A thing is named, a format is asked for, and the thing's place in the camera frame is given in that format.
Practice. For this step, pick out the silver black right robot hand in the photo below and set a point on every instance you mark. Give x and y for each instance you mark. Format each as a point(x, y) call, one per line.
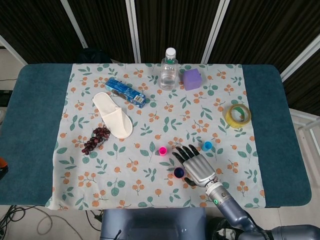
point(200, 170)

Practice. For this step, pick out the light blue plastic cup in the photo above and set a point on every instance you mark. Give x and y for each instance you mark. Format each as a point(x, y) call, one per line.
point(207, 146)

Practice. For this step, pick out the small pink plastic cup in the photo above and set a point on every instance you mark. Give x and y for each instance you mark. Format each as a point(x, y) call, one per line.
point(162, 150)

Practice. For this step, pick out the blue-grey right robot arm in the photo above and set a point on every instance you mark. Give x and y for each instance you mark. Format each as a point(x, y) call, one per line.
point(232, 212)

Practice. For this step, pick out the yellow packing tape roll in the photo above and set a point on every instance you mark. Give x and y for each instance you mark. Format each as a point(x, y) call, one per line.
point(231, 121)

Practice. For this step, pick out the black trash bag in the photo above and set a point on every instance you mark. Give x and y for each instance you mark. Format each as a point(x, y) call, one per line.
point(222, 230)

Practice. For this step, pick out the blue-grey robot torso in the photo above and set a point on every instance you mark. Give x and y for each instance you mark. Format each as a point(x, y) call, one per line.
point(152, 225)

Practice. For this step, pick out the floral fruit print tablecloth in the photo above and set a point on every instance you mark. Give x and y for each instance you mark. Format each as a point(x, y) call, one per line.
point(125, 180)

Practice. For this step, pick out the purple foam cube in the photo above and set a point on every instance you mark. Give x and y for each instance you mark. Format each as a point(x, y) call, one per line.
point(191, 80)

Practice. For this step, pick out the clear plastic water bottle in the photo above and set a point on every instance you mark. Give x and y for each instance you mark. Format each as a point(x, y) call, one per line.
point(169, 75)

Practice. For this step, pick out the white disposable slipper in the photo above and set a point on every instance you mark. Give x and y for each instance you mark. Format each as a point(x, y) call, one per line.
point(112, 117)

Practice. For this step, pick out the blue cookie box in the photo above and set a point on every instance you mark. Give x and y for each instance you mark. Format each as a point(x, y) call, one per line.
point(125, 92)

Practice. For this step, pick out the dark red grape bunch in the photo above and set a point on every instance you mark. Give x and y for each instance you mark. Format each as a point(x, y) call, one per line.
point(93, 142)

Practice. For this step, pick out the white metal rack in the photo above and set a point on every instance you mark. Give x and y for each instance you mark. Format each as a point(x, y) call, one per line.
point(303, 126)

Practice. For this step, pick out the teal velvet table cover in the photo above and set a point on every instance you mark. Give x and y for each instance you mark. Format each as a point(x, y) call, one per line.
point(30, 125)

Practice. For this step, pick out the orange and black object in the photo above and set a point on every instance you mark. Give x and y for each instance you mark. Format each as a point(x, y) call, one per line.
point(3, 168)

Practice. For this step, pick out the white partition frame post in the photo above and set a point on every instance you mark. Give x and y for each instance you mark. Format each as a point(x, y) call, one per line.
point(133, 25)
point(300, 58)
point(216, 25)
point(74, 25)
point(10, 48)

